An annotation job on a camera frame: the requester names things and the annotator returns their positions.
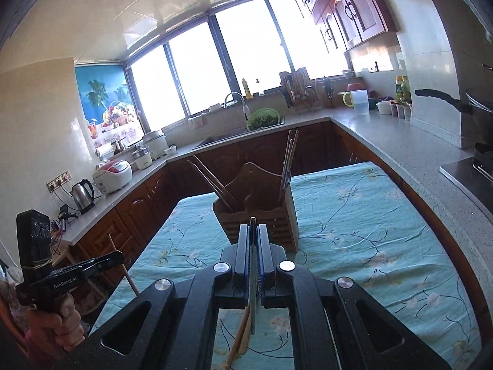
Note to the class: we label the brown wooden base cabinets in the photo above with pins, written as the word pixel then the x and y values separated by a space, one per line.
pixel 134 216

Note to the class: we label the kitchen window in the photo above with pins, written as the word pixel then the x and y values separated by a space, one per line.
pixel 200 73

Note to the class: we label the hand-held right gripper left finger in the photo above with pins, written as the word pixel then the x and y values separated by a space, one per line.
pixel 244 246

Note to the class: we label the row of seasoning jars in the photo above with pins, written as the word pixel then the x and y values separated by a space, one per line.
pixel 400 111

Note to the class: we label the wall power socket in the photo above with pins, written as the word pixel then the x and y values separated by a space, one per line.
pixel 58 180

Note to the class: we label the white bowl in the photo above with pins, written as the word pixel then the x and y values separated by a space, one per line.
pixel 384 108

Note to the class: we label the yellow bottle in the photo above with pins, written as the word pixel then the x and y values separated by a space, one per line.
pixel 247 89

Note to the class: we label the dark wooden chopstick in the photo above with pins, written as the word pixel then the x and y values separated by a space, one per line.
pixel 215 182
pixel 293 158

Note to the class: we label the thin metal chopstick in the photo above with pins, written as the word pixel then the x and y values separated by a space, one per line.
pixel 210 185

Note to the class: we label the reddish wooden chopstick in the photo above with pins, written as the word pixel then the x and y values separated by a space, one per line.
pixel 129 277

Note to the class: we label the large white cooking pot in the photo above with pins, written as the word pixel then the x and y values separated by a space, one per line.
pixel 155 144

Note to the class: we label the brown wooden chopstick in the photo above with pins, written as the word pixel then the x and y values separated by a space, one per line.
pixel 288 158

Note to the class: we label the teal floral tablecloth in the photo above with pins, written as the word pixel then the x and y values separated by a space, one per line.
pixel 366 219

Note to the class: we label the small dark pot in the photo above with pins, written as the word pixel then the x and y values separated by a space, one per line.
pixel 118 147

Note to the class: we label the wooden utensil holder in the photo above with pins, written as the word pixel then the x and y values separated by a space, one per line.
pixel 231 219

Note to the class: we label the kitchen sink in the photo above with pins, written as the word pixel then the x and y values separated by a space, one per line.
pixel 219 138

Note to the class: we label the white rice cooker red lid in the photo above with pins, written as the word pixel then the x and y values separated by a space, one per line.
pixel 112 175

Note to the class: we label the curved sink faucet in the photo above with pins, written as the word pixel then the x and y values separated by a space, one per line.
pixel 245 108

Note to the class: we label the dish drying rack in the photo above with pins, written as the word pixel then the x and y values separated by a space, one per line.
pixel 298 88

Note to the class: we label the person's left hand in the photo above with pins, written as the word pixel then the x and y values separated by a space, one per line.
pixel 46 323

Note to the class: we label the black frying pan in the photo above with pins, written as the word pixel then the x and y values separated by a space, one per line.
pixel 439 98

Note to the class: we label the red wooden upper cabinets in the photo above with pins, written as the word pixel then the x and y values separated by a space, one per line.
pixel 354 11

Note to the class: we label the steel electric kettle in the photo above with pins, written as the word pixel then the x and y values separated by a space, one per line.
pixel 83 196

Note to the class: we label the cooking oil bottles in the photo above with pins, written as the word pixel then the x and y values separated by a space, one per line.
pixel 402 89

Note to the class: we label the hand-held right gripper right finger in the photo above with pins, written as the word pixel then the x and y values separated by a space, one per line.
pixel 265 246

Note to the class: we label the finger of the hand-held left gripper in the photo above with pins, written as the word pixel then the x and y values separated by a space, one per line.
pixel 102 264

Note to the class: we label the green colander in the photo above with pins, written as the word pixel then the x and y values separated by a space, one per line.
pixel 262 120

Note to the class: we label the small white electric cooker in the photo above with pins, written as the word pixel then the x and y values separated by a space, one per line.
pixel 141 159

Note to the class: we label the tropical wall poster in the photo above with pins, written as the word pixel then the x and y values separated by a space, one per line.
pixel 102 96

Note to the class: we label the steel gas stove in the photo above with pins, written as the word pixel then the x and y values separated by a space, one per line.
pixel 473 173

